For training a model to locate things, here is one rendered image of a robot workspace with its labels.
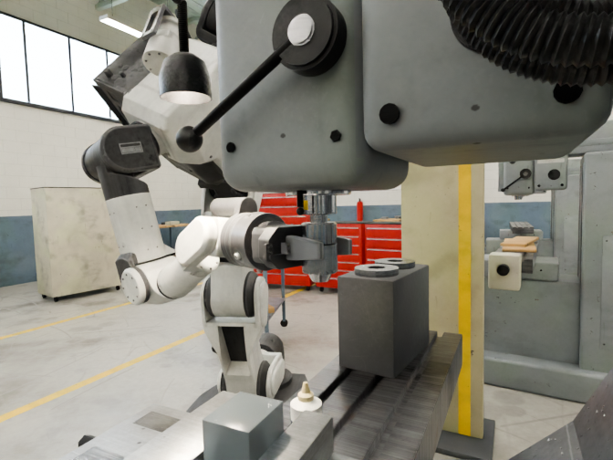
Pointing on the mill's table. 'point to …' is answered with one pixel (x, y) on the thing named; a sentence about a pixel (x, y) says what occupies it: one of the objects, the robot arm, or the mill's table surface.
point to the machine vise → (307, 423)
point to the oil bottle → (306, 401)
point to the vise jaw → (181, 435)
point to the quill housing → (295, 111)
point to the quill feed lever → (288, 41)
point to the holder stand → (383, 316)
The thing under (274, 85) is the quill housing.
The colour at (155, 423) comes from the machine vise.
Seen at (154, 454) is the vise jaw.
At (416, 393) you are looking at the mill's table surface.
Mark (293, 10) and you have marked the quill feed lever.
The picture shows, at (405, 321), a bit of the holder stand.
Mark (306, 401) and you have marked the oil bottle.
